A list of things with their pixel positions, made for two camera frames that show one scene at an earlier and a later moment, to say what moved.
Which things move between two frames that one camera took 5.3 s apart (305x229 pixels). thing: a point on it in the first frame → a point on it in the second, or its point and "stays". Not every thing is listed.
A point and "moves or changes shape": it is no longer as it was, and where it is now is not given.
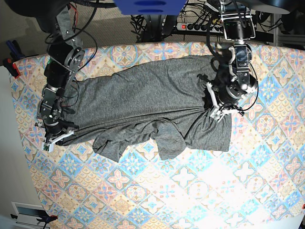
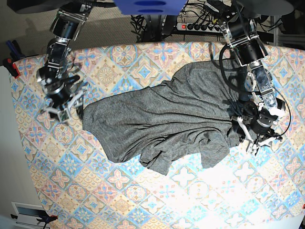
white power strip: x=200 y=27 stays
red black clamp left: x=11 y=67 stays
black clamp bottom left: x=45 y=217 stays
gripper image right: x=221 y=109 → x=259 y=139
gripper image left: x=55 y=132 → x=63 y=104
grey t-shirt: x=161 y=100 moves or changes shape
